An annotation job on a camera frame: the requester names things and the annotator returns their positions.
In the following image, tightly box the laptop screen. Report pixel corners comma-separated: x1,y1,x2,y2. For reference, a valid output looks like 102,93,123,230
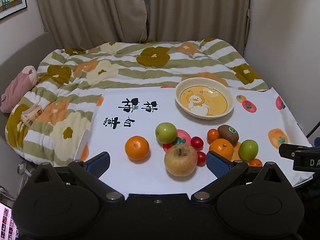
0,201,19,240

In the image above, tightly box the large orange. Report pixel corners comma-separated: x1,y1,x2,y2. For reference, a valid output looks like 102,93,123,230
209,138,234,161
125,135,150,161

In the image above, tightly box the brown kiwi with sticker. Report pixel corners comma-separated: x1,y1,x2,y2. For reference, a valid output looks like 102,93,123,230
217,124,240,146

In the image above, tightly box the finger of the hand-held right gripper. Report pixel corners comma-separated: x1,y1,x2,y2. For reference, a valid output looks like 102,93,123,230
279,143,309,159

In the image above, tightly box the yellow-red apple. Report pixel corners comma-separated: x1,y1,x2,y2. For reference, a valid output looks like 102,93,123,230
164,144,198,177

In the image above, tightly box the black cable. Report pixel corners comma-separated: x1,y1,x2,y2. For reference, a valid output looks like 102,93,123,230
306,119,320,138

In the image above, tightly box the cream duck-print bowl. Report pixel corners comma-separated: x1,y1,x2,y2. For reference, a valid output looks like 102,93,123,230
175,78,235,120

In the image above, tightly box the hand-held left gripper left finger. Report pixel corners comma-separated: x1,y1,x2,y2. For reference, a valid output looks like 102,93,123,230
33,151,125,203

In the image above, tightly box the floral striped blanket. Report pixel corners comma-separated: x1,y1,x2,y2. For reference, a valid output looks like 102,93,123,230
5,38,269,167

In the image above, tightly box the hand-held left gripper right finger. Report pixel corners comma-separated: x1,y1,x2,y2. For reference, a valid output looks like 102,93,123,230
191,151,286,203

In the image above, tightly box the pink plush cloth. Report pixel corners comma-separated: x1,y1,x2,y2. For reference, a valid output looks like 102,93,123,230
1,66,38,113

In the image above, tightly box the beige curtain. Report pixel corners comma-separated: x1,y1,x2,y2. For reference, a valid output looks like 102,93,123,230
139,0,251,55
33,0,148,51

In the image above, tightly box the green apple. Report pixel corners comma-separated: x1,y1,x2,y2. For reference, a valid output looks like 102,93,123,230
238,139,259,162
155,122,178,145

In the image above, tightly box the white fruit-print tablecloth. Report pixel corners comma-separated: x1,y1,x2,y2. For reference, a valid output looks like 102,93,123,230
73,87,314,196

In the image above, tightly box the printed tissue packet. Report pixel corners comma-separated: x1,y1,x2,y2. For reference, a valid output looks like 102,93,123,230
20,105,43,127

